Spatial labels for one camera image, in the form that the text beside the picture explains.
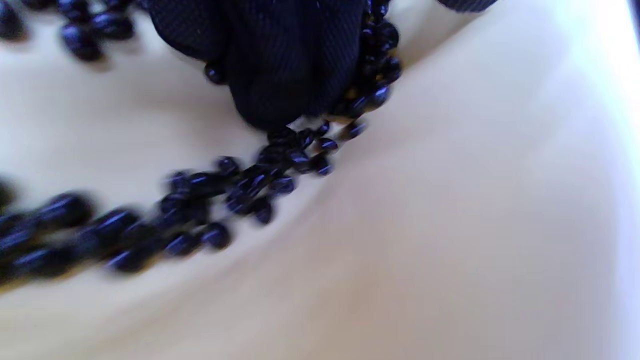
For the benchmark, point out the pile of dark coffee beans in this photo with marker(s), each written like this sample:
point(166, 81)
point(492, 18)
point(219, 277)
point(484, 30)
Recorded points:
point(200, 182)

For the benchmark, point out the person's left hand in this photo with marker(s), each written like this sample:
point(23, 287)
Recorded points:
point(280, 60)

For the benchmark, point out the pale yellow plastic basin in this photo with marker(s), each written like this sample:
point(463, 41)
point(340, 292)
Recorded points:
point(450, 225)

